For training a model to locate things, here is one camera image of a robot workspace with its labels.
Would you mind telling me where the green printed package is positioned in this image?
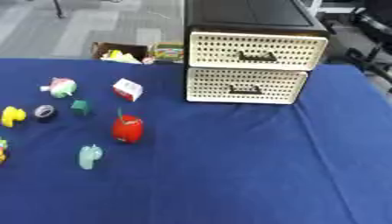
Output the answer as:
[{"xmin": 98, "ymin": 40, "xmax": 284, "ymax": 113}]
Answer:
[{"xmin": 148, "ymin": 42, "xmax": 186, "ymax": 64}]

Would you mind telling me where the red toy bell pepper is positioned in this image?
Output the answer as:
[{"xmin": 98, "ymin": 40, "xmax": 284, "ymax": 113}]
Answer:
[{"xmin": 110, "ymin": 108, "xmax": 146, "ymax": 144}]

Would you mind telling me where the red and white small box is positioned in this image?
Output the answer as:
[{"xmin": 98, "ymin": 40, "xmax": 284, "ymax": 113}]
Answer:
[{"xmin": 111, "ymin": 77, "xmax": 146, "ymax": 102}]

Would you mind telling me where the brown cardboard box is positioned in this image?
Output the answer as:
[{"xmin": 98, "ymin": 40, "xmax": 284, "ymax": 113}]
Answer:
[{"xmin": 90, "ymin": 41, "xmax": 151, "ymax": 65}]

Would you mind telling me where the black cabinet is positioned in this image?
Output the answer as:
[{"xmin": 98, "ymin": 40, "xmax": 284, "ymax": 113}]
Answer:
[{"xmin": 182, "ymin": 0, "xmax": 331, "ymax": 103}]

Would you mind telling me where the pale green toy figure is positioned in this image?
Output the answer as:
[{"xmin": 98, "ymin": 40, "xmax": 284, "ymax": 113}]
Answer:
[{"xmin": 76, "ymin": 143, "xmax": 106, "ymax": 171}]

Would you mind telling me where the small dark green block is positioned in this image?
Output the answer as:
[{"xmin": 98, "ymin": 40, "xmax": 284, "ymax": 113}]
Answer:
[{"xmin": 68, "ymin": 99, "xmax": 92, "ymax": 116}]

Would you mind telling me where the green and white round toy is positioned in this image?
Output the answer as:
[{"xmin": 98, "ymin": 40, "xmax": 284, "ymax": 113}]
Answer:
[{"xmin": 39, "ymin": 77, "xmax": 80, "ymax": 99}]

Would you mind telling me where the grey tape roll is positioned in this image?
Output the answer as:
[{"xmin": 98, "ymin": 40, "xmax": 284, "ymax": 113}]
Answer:
[{"xmin": 31, "ymin": 104, "xmax": 59, "ymax": 123}]

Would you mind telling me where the black stand leg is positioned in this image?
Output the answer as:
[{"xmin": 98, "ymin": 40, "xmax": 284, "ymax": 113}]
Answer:
[{"xmin": 50, "ymin": 0, "xmax": 67, "ymax": 19}]

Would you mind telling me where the yellow toy duck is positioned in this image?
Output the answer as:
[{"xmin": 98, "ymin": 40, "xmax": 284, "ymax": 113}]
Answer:
[{"xmin": 0, "ymin": 106, "xmax": 28, "ymax": 129}]

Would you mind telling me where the multicoloured toy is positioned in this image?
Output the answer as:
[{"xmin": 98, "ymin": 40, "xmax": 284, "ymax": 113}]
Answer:
[{"xmin": 0, "ymin": 139, "xmax": 11, "ymax": 165}]

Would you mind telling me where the pale pierced drawer with handle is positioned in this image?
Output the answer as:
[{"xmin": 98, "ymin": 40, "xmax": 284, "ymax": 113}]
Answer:
[
  {"xmin": 186, "ymin": 31, "xmax": 330, "ymax": 72},
  {"xmin": 185, "ymin": 66, "xmax": 310, "ymax": 105}
]

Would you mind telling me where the black chair frame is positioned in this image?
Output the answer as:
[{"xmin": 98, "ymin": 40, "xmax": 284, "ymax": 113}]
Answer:
[{"xmin": 344, "ymin": 5, "xmax": 392, "ymax": 94}]

